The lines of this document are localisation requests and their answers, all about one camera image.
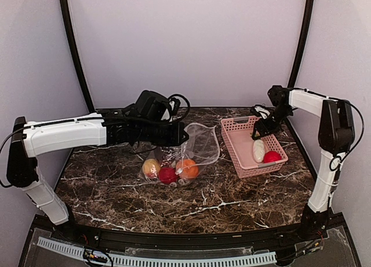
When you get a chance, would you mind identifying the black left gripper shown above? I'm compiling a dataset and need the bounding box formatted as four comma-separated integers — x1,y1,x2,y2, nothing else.
137,120,189,146

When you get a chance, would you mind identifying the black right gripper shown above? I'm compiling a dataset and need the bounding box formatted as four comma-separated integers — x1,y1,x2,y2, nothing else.
253,105,293,139

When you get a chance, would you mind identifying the wrinkled white radish toy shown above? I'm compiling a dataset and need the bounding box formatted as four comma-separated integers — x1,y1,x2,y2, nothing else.
253,140,265,163

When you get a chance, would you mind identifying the yellow peach toy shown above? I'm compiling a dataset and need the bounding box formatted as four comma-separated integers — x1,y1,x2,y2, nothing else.
142,159,161,179

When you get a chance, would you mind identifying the clear zip top bag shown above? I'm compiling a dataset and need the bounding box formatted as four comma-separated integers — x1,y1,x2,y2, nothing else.
139,123,220,187

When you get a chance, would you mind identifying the red round fruit toy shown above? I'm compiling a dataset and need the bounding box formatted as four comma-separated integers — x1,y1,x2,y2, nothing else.
158,167,178,185

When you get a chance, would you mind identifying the orange fruit toy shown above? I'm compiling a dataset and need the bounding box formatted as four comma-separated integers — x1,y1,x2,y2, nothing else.
176,159,199,180

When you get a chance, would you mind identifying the smooth white radish toy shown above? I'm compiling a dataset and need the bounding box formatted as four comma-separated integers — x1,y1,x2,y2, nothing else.
170,161,187,186

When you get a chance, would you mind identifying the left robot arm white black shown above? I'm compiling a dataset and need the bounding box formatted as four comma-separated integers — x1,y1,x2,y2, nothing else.
1,90,191,242

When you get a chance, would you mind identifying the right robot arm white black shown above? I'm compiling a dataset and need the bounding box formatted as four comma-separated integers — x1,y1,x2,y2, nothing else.
252,85,360,240

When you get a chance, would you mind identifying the pink plastic basket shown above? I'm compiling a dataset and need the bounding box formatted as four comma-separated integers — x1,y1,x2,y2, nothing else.
220,116,288,178

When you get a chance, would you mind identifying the red tomato toy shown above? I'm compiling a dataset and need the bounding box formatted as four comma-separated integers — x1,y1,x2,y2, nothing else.
263,151,282,163

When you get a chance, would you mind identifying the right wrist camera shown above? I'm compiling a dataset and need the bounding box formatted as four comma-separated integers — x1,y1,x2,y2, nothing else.
250,105,270,119

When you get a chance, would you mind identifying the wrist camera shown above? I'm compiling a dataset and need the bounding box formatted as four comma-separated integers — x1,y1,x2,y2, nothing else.
250,105,270,119
167,94,186,121

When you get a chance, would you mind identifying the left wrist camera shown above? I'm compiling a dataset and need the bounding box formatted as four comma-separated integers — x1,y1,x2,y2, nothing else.
167,94,186,121

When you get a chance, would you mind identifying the black front rail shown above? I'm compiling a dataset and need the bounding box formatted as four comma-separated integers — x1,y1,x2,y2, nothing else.
69,223,308,252

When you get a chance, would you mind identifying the white slotted cable duct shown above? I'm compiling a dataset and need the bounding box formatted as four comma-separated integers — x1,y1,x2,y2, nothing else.
37,236,277,266

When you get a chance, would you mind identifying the right black frame post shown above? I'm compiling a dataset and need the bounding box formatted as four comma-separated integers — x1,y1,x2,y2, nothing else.
288,0,314,87

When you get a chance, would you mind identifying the black frame post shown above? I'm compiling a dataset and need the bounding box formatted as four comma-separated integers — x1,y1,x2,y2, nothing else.
288,0,314,87
59,0,95,113

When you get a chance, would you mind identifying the left black frame post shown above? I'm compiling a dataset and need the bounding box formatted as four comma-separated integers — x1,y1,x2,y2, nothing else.
59,0,95,113

